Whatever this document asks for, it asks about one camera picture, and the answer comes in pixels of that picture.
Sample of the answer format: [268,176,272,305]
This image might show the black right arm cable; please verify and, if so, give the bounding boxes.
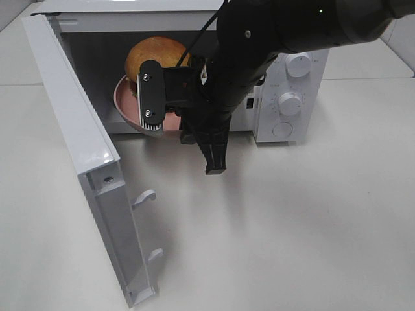
[176,0,231,69]

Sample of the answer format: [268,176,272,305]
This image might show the white microwave door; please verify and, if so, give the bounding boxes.
[23,14,163,307]

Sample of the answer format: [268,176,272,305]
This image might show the white control knob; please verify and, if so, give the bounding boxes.
[285,52,312,78]
[277,92,303,117]

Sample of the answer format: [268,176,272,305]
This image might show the pink round plate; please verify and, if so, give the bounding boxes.
[113,75,181,134]

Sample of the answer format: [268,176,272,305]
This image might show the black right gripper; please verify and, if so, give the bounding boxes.
[137,56,234,176]

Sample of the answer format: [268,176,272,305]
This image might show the white microwave oven body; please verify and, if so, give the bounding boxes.
[24,1,328,143]

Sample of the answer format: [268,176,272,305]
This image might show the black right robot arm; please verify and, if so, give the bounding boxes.
[137,1,414,174]

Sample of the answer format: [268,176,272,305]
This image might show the toy burger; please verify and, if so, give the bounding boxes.
[124,36,186,97]

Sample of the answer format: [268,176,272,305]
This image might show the round door release button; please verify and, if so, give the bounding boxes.
[272,122,293,139]

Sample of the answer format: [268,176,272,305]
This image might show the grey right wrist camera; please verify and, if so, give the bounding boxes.
[137,73,165,136]

